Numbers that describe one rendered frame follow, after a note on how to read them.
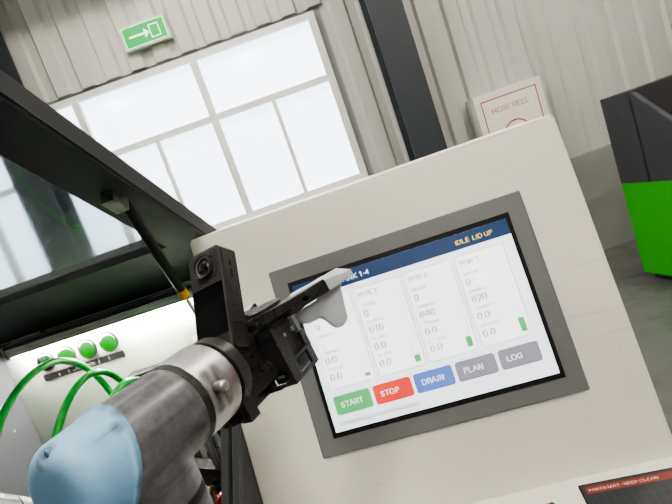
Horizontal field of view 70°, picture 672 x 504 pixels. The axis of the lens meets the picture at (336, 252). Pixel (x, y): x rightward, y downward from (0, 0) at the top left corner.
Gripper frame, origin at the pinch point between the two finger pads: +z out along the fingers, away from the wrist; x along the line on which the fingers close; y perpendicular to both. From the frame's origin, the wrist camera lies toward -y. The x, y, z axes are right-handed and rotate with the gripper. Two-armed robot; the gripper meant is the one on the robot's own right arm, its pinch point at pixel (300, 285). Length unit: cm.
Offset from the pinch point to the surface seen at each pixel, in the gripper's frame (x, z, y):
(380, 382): -7.7, 20.7, 24.0
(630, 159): 71, 368, 57
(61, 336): -81, 21, -9
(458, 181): 16.3, 35.2, -1.5
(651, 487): 26, 21, 51
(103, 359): -78, 25, 1
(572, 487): 15, 22, 50
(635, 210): 61, 374, 96
